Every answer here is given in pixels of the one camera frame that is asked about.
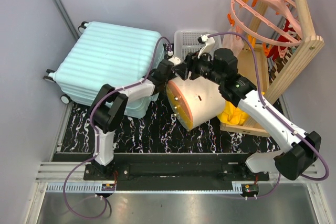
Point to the white perforated plastic basket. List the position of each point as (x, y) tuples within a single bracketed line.
[(186, 41)]

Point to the pink round clip hanger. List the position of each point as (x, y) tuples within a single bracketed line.
[(246, 18)]

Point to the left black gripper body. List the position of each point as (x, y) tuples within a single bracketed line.
[(169, 78)]

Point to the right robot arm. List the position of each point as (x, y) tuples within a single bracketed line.
[(298, 149)]

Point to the black marble pattern mat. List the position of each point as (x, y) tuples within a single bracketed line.
[(159, 132)]

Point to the white round drum box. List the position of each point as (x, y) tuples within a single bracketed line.
[(194, 101)]

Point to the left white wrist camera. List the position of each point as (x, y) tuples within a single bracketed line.
[(173, 58)]

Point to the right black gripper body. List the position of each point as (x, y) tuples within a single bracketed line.
[(206, 68)]

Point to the wooden hanger rack frame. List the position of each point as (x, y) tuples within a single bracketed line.
[(310, 45)]

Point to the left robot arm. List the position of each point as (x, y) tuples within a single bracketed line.
[(108, 108)]

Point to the translucent pink plastic bag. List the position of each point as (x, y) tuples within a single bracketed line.
[(234, 43)]

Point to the yellow cloth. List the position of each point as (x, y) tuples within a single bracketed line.
[(232, 115)]

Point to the light blue hard-shell suitcase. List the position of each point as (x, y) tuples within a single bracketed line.
[(106, 54)]

